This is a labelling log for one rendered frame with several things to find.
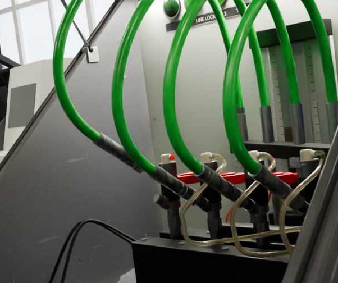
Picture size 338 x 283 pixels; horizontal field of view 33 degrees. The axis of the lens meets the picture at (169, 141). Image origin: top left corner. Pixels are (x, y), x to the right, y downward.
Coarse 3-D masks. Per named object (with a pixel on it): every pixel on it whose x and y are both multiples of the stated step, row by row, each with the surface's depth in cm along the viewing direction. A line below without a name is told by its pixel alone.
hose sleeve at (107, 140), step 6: (102, 138) 76; (108, 138) 77; (96, 144) 77; (102, 144) 77; (108, 144) 77; (114, 144) 78; (108, 150) 78; (114, 150) 78; (120, 150) 79; (114, 156) 79; (120, 156) 79; (126, 156) 79; (126, 162) 80; (132, 162) 80
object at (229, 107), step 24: (264, 0) 63; (312, 0) 71; (240, 24) 61; (312, 24) 73; (240, 48) 59; (336, 96) 74; (336, 120) 74; (240, 144) 59; (264, 168) 61; (288, 192) 64
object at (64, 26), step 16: (80, 0) 75; (208, 0) 95; (64, 16) 73; (64, 32) 73; (224, 32) 97; (64, 48) 73; (64, 80) 73; (64, 96) 72; (240, 96) 99; (240, 112) 99; (80, 128) 74
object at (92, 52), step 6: (60, 0) 112; (66, 6) 112; (78, 30) 114; (84, 36) 115; (84, 42) 115; (84, 48) 115; (90, 48) 115; (96, 48) 116; (90, 54) 115; (96, 54) 116; (90, 60) 115; (96, 60) 116
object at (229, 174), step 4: (232, 172) 81; (240, 172) 82; (224, 176) 80; (228, 176) 80; (232, 176) 80; (236, 176) 81; (240, 176) 81; (244, 176) 81; (228, 180) 80; (232, 180) 81; (236, 180) 81; (240, 180) 81; (244, 180) 81; (232, 184) 81
